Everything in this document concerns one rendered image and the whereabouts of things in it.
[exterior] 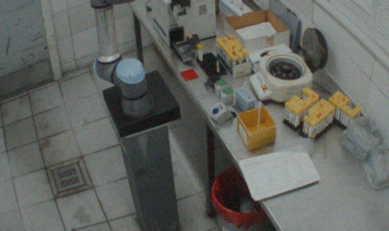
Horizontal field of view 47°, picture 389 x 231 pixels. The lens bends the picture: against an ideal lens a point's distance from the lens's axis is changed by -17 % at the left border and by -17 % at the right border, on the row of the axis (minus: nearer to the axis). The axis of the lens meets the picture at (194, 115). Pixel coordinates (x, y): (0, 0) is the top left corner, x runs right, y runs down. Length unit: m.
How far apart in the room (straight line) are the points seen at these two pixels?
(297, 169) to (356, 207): 0.35
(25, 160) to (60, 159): 0.31
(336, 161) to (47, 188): 1.96
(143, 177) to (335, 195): 0.98
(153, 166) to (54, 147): 1.29
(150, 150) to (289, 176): 0.68
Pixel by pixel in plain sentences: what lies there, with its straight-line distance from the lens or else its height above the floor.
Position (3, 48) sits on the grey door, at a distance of 3.96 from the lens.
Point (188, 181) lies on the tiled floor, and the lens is 3.26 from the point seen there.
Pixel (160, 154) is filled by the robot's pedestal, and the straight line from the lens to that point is 2.45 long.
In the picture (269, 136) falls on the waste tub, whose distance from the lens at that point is 2.21.
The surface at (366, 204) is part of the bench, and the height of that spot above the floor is 0.87.
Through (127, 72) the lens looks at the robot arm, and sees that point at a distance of 2.18.
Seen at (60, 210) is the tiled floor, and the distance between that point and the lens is 3.24.
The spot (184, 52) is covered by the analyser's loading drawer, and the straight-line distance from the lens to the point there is 2.68.
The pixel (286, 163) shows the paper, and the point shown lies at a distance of 2.16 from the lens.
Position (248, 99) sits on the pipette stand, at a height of 0.97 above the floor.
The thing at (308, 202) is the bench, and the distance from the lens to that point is 2.05.
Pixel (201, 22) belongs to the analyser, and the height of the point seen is 0.99.
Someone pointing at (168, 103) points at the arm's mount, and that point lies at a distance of 2.33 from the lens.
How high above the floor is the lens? 2.48
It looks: 42 degrees down
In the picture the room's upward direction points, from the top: 3 degrees counter-clockwise
